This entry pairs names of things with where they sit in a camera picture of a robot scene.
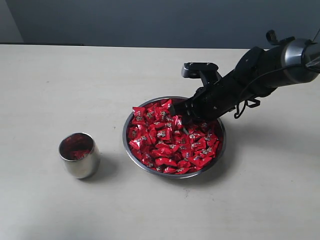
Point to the stainless steel cup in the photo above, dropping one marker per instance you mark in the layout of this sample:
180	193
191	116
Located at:
85	167

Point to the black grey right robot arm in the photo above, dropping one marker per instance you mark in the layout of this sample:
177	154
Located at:
258	73

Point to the pile of red candies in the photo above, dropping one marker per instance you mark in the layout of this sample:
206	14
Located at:
165	147

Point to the stainless steel bowl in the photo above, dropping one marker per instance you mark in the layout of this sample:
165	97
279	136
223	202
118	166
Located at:
135	160

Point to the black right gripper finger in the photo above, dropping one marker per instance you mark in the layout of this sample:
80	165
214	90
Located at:
187	119
179	107

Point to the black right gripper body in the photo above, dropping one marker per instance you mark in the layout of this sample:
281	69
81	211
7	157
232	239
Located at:
218	96

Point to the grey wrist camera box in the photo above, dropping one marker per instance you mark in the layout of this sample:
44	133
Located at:
200	70

